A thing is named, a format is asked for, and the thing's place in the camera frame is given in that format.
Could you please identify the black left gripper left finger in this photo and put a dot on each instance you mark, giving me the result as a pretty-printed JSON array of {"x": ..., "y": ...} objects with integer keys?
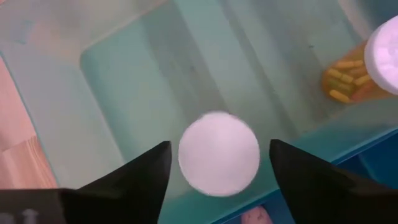
[{"x": 133, "y": 193}]

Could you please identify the translucent green plastic bin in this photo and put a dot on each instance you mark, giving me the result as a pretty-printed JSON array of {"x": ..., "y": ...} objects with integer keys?
[{"x": 140, "y": 93}]

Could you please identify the blue plastic bin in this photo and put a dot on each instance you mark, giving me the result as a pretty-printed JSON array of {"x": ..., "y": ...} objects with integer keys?
[{"x": 379, "y": 161}]

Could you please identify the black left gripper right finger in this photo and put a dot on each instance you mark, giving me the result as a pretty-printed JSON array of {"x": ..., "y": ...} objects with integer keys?
[{"x": 317, "y": 196}]

